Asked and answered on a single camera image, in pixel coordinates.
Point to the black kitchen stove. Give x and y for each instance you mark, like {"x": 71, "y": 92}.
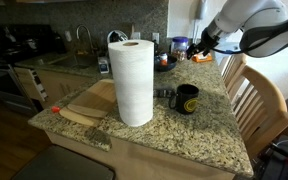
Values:
{"x": 4, "y": 83}

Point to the orange pill bottle white cap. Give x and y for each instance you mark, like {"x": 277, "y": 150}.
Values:
{"x": 163, "y": 59}

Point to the small orange red cap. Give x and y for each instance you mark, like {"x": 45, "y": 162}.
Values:
{"x": 55, "y": 109}

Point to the white paper towel roll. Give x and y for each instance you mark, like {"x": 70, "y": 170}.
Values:
{"x": 132, "y": 83}

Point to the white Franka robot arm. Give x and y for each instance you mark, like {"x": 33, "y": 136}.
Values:
{"x": 250, "y": 20}

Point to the open wooden cabinet drawer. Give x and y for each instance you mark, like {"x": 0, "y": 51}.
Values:
{"x": 34, "y": 83}

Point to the small white blue box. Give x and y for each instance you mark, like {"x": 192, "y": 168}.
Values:
{"x": 103, "y": 65}

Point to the grey wall telephone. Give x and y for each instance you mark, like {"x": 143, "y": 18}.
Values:
{"x": 201, "y": 8}

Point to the small wooden paddle board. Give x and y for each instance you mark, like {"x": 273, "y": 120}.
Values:
{"x": 77, "y": 117}

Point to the dark bowl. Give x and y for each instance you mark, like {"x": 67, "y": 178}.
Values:
{"x": 166, "y": 66}

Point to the metal arched faucet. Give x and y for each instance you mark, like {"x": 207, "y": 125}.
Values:
{"x": 90, "y": 43}

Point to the white wall outlet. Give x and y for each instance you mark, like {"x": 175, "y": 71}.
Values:
{"x": 135, "y": 35}
{"x": 155, "y": 37}
{"x": 67, "y": 36}

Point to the black mug yellow logo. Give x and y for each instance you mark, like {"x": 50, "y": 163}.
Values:
{"x": 187, "y": 100}

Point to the wooden spoon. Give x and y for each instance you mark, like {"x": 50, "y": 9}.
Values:
{"x": 131, "y": 28}

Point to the orange snack package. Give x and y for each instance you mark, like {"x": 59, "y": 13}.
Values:
{"x": 202, "y": 58}

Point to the wooden cutting board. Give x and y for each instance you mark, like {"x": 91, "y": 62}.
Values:
{"x": 94, "y": 96}

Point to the black equipment case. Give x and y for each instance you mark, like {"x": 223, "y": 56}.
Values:
{"x": 274, "y": 166}

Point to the beige island base panel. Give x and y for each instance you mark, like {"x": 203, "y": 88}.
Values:
{"x": 150, "y": 163}

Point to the wooden chair back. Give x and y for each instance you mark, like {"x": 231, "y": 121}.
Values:
{"x": 232, "y": 66}

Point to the light wood base cabinets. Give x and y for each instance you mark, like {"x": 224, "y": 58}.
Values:
{"x": 62, "y": 86}

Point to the clear jar purple lid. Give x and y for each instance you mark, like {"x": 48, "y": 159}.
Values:
{"x": 179, "y": 48}

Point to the light wooden slat chair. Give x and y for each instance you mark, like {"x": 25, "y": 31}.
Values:
{"x": 264, "y": 106}

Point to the white rimmed black appliance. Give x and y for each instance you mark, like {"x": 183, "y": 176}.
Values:
{"x": 117, "y": 36}

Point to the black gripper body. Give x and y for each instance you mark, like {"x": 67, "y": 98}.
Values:
{"x": 207, "y": 41}

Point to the black coffee maker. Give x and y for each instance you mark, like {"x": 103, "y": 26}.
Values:
{"x": 58, "y": 43}

